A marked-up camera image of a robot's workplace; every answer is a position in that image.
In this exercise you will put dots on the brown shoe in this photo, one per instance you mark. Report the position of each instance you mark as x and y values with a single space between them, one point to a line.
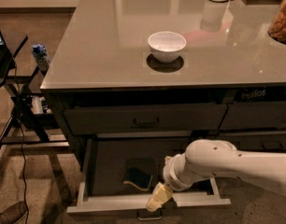
14 213

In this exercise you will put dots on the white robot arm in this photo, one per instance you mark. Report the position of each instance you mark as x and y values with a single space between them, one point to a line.
204 159

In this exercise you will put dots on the plastic water bottle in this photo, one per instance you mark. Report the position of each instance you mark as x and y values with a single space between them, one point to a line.
41 56

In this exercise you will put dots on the green yellow sponge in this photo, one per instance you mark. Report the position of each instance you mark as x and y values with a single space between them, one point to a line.
137 178

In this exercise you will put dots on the dark cabinet counter unit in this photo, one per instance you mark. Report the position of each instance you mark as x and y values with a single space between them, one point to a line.
104 59

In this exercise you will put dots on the open grey middle drawer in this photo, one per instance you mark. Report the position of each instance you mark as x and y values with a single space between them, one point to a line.
103 163

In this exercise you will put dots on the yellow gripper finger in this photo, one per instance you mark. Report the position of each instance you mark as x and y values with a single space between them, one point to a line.
160 195

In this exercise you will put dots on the right closed drawers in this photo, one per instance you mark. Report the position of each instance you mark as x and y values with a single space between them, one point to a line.
255 125

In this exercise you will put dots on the closed top drawer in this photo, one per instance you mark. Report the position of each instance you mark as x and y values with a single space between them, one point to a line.
144 118

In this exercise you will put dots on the white ceramic bowl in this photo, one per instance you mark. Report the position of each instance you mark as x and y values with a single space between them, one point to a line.
166 46

